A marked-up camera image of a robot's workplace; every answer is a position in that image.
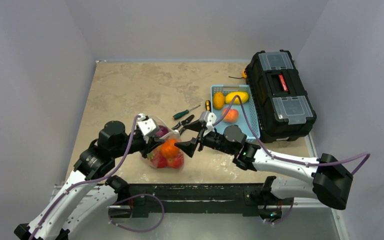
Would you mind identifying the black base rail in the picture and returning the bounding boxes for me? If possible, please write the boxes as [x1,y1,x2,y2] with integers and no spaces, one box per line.
[47,183,340,220]

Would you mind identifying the green handled screwdriver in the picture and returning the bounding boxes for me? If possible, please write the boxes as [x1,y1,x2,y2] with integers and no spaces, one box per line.
[172,104,201,120]

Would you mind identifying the black yellow screwdriver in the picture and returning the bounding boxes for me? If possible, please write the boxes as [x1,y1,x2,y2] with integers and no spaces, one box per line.
[205,100,212,112]

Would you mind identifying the blue plastic basket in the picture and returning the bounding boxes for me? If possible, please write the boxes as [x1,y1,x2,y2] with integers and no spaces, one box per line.
[210,84,260,143]

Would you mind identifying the yellow mango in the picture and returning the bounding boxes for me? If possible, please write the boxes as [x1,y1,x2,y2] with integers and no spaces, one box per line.
[225,91,250,105]

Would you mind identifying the black handled pliers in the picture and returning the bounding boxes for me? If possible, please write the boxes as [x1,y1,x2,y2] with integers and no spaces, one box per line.
[171,114,195,135]

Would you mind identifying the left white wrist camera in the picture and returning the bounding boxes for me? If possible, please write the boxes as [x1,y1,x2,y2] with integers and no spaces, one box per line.
[136,113,160,137]

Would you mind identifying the yellow black tool behind box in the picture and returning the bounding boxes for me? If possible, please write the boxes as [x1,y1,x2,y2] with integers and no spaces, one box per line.
[228,69,247,79]

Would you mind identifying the purple cable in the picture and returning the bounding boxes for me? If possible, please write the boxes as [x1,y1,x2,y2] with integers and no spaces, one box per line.
[211,95,372,226]
[28,114,165,240]

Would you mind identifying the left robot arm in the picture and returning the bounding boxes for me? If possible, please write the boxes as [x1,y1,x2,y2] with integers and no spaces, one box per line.
[14,114,161,240]

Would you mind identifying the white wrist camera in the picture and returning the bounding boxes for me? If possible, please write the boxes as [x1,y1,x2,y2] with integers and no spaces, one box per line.
[136,113,160,137]
[198,110,217,137]

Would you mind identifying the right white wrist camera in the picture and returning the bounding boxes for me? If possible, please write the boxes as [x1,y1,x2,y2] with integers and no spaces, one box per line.
[198,110,217,137]

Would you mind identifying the clear zip top bag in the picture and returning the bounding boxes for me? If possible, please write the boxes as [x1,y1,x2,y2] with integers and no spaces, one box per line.
[142,115,185,170]

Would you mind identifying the peach fruit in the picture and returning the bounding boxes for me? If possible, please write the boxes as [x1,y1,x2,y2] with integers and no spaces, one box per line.
[221,108,240,124]

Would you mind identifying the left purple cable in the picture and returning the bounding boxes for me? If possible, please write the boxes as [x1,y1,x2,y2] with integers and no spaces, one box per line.
[28,114,165,240]

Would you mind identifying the orange small pumpkin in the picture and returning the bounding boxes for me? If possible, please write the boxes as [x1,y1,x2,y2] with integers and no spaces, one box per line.
[160,138,180,159]

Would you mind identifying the black tool box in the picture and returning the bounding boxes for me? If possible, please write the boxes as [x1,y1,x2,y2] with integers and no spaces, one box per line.
[245,49,317,143]

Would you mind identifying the yellow lemon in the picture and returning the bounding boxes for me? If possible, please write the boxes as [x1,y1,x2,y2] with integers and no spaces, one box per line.
[212,92,225,110]

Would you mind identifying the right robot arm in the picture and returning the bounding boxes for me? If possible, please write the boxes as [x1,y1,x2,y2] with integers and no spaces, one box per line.
[175,121,354,210]

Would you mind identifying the purple eggplant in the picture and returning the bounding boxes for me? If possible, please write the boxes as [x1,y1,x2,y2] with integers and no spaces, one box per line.
[155,125,169,138]

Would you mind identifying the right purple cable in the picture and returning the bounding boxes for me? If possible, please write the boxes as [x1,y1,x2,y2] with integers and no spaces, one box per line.
[211,95,372,226]

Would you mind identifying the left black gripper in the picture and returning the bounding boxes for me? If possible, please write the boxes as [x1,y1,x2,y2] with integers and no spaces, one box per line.
[112,131,164,158]

